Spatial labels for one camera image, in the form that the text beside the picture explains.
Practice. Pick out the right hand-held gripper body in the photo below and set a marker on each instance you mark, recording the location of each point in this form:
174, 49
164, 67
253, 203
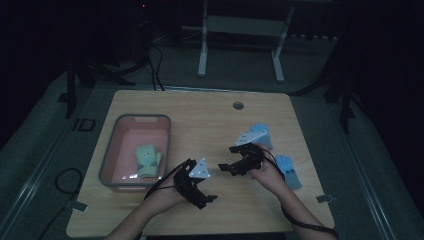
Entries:
250, 138

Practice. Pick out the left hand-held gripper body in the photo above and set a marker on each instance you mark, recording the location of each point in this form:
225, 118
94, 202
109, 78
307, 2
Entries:
200, 170

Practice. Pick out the blue and gray glove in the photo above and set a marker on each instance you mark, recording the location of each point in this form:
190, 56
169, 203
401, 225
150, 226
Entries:
289, 171
263, 128

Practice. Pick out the green fuzzy glove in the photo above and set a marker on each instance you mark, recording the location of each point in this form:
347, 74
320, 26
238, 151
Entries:
146, 156

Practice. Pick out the pink bin with gray rim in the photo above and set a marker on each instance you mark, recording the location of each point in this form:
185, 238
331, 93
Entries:
128, 150

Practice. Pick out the person's right hand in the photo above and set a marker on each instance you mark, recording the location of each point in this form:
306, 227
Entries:
270, 176

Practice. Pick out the person's left hand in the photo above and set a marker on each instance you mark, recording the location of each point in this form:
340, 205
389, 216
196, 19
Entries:
165, 198

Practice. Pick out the round gray table grommet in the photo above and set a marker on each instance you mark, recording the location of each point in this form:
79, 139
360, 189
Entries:
238, 106

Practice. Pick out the gray tape piece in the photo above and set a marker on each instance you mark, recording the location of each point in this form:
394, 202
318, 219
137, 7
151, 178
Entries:
325, 198
77, 206

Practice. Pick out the black metal stand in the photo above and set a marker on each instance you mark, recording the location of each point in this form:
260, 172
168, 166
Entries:
70, 90
345, 100

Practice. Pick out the black floor tape marking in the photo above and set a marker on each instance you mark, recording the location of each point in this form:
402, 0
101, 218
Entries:
85, 125

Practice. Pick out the white metal stand frame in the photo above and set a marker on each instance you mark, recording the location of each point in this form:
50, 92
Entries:
245, 26

